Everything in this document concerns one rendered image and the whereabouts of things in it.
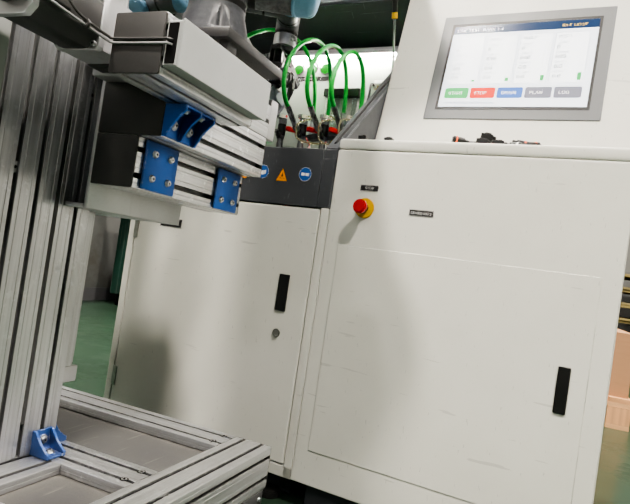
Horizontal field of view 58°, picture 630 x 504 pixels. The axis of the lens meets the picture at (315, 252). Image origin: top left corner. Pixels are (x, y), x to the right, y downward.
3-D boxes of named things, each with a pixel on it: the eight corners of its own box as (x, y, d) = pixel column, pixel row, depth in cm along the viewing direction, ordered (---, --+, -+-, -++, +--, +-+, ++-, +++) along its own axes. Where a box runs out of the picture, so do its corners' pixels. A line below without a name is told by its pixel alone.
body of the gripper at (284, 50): (260, 80, 183) (265, 43, 183) (274, 89, 190) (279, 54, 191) (280, 80, 179) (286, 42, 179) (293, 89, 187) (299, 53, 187)
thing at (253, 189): (144, 190, 181) (151, 141, 181) (154, 193, 185) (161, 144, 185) (316, 207, 152) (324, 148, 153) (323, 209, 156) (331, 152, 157)
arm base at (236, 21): (223, 34, 106) (231, -19, 106) (157, 35, 112) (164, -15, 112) (260, 64, 120) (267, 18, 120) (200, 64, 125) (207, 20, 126)
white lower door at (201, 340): (106, 404, 180) (139, 191, 181) (111, 403, 182) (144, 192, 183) (281, 464, 150) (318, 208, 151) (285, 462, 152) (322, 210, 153)
